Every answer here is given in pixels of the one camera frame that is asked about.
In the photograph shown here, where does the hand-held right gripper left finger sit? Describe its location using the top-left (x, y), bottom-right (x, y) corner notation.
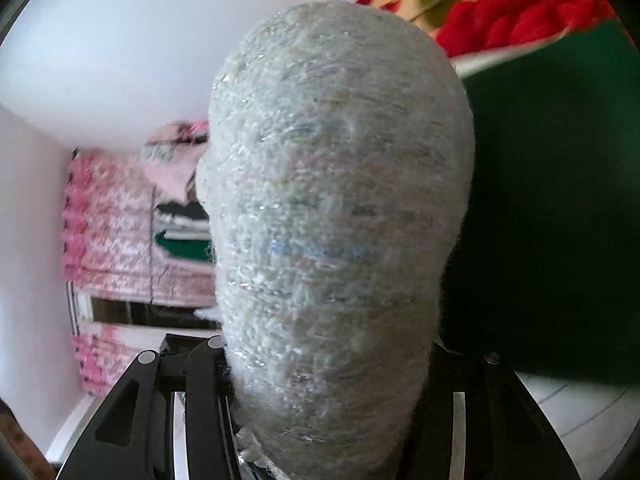
top-left (55, 334), bottom-right (241, 480)

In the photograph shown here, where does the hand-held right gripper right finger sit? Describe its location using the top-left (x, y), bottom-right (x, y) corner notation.
top-left (400, 342), bottom-right (583, 480)

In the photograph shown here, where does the white knit cardigan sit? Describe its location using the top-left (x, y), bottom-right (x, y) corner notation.
top-left (194, 1), bottom-right (476, 471)

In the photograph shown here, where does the green hanging garment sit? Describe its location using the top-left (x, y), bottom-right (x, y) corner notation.
top-left (155, 230), bottom-right (212, 264)

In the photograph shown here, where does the pink patterned cloth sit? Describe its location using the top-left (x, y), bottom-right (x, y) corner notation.
top-left (62, 150), bottom-right (221, 396)

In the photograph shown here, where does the folded dark green garment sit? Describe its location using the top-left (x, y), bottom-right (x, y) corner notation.
top-left (440, 20), bottom-right (640, 391)

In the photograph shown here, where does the red floral blanket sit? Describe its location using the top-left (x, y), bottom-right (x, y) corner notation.
top-left (355, 0), bottom-right (621, 58)

